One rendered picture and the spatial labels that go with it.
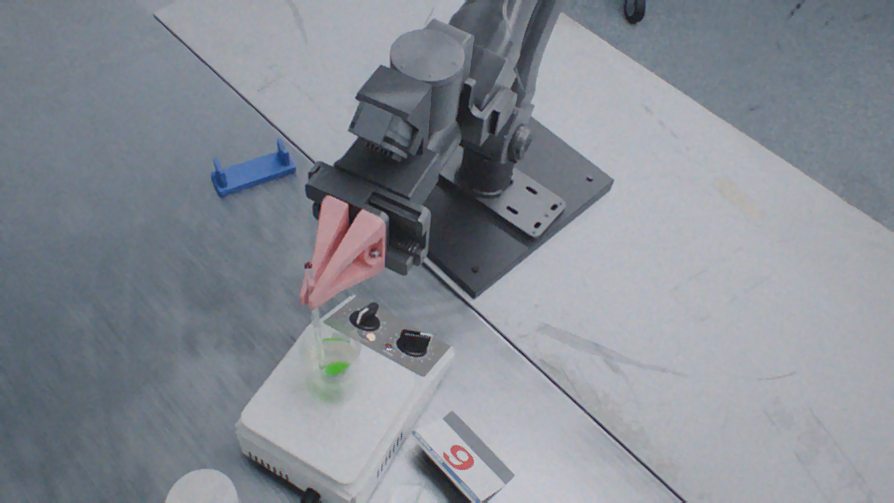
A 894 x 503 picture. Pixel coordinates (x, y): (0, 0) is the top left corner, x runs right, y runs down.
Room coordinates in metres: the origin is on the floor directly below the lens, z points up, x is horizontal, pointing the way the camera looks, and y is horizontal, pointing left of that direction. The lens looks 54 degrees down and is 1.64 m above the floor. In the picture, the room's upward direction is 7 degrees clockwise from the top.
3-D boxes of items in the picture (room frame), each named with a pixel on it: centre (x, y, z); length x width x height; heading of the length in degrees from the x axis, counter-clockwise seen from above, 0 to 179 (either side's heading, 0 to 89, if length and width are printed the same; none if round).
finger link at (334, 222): (0.33, 0.06, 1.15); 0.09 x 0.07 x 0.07; 158
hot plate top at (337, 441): (0.29, 0.07, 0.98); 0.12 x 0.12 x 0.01; 66
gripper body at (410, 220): (0.40, 0.04, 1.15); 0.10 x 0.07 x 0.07; 68
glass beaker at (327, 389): (0.31, 0.07, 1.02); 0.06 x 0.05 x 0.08; 17
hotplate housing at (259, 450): (0.32, 0.06, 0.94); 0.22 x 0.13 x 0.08; 156
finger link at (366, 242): (0.34, 0.08, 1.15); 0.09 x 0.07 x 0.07; 158
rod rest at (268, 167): (0.61, 0.23, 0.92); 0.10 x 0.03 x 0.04; 123
